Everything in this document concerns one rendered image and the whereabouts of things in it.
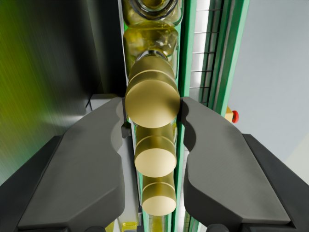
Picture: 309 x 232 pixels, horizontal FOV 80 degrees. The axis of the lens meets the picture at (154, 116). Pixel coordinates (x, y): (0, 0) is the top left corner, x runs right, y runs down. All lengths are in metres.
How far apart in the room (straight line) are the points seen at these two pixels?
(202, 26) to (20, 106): 0.32
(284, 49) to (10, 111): 0.61
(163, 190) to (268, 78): 0.53
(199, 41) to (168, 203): 0.31
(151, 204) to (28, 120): 0.14
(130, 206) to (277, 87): 0.62
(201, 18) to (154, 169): 0.31
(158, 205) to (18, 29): 0.20
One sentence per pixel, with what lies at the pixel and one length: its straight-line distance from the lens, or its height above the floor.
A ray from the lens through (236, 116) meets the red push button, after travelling 0.60.
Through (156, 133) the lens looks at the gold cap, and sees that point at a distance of 0.15.
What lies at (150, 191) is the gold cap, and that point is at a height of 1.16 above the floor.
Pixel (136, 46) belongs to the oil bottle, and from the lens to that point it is 0.18.
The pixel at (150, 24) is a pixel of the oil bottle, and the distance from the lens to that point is 0.18.
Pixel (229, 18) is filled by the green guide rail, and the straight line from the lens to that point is 0.38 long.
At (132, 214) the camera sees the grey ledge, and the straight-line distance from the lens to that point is 0.78.
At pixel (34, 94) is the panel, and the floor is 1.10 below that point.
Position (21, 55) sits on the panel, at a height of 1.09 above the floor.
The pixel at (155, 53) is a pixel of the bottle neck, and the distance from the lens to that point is 0.17.
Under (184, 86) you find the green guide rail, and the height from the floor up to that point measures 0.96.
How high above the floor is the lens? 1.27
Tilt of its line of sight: 57 degrees down
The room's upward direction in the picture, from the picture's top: 178 degrees clockwise
